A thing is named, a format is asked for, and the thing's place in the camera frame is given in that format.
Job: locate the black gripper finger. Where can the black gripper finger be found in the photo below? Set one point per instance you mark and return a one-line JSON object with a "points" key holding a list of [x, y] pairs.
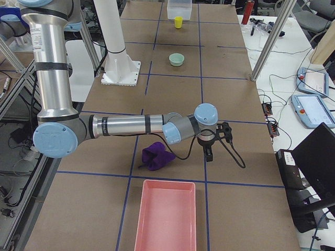
{"points": [[209, 155]]}

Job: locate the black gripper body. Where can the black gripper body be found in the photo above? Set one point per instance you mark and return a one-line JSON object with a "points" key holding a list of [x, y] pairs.
{"points": [[205, 143]]}

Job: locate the purple cloth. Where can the purple cloth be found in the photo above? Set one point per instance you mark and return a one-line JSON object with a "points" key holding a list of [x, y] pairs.
{"points": [[155, 157]]}

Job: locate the light green bowl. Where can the light green bowl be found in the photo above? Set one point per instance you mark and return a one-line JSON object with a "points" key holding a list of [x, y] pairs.
{"points": [[176, 59]]}

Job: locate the yellow cup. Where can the yellow cup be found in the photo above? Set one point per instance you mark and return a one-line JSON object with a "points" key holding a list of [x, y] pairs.
{"points": [[178, 21]]}

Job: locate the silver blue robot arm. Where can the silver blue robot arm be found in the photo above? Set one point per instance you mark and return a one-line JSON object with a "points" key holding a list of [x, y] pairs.
{"points": [[60, 126]]}

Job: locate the black computer box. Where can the black computer box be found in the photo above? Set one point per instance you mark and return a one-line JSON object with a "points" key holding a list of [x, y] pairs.
{"points": [[289, 171]]}

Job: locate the translucent plastic box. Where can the translucent plastic box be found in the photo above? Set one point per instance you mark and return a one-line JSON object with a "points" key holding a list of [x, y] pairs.
{"points": [[181, 8]]}

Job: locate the lower orange connector block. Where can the lower orange connector block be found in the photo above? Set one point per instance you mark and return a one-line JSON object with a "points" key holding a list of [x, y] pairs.
{"points": [[273, 129]]}

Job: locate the orange connector block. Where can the orange connector block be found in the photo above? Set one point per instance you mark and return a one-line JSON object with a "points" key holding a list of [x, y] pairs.
{"points": [[267, 109], [273, 129]]}

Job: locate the upper orange connector block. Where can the upper orange connector block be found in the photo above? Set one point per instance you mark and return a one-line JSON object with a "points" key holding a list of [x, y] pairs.
{"points": [[267, 109]]}

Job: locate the pink plastic tray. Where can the pink plastic tray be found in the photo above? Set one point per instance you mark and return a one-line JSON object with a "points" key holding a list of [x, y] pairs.
{"points": [[167, 216]]}

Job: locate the lower teach pendant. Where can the lower teach pendant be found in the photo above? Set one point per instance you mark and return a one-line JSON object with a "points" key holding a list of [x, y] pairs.
{"points": [[312, 111]]}

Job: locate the teach pendant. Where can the teach pendant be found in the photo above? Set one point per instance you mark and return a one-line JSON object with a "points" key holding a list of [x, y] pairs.
{"points": [[313, 81], [312, 111]]}

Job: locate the upper teach pendant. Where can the upper teach pendant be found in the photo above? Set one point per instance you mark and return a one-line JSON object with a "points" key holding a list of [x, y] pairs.
{"points": [[313, 81]]}

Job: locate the red cylinder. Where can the red cylinder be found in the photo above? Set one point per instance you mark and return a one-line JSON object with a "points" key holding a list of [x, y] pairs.
{"points": [[247, 12]]}

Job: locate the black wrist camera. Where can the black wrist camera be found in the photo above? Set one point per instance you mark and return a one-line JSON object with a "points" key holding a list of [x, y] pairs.
{"points": [[224, 131]]}

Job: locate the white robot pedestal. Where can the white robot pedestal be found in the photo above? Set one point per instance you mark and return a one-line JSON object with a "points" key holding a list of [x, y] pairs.
{"points": [[119, 68]]}

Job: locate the aluminium frame post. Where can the aluminium frame post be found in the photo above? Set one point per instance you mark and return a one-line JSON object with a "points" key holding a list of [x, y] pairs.
{"points": [[279, 24]]}

